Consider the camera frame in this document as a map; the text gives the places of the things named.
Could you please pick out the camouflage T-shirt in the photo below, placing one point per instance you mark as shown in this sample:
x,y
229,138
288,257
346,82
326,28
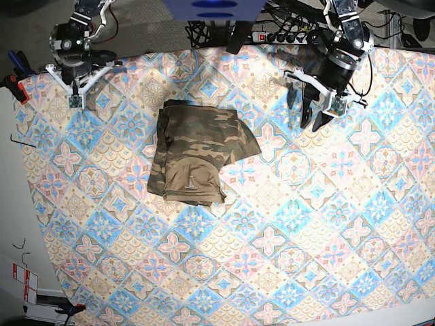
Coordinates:
x,y
193,144

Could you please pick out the red black table clamp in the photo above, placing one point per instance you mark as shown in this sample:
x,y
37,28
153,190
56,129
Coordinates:
x,y
16,88

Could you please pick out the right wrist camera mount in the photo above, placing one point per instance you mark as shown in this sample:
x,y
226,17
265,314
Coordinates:
x,y
77,85

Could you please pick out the white power strip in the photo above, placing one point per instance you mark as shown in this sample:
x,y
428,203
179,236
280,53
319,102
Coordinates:
x,y
262,37

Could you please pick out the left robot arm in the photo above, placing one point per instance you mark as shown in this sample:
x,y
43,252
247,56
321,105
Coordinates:
x,y
341,45

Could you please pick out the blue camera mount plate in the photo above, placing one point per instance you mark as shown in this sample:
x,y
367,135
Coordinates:
x,y
190,10

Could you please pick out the red white paper label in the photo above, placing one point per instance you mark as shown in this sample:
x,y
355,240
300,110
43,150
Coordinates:
x,y
30,282

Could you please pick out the orange blue bottom clamp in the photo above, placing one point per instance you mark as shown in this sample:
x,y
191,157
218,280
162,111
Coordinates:
x,y
69,309

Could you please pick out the patterned tile tablecloth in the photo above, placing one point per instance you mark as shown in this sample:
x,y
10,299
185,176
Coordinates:
x,y
318,225

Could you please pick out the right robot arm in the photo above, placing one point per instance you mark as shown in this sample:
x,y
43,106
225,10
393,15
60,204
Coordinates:
x,y
71,42

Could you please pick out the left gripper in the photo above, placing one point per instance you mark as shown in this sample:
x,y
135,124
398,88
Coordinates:
x,y
333,69

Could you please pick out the black hex key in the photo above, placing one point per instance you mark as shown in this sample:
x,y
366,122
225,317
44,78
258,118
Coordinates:
x,y
20,142

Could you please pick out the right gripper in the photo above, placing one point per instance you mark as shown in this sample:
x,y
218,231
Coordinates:
x,y
81,63

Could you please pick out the black center post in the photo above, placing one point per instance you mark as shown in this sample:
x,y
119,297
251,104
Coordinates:
x,y
239,34

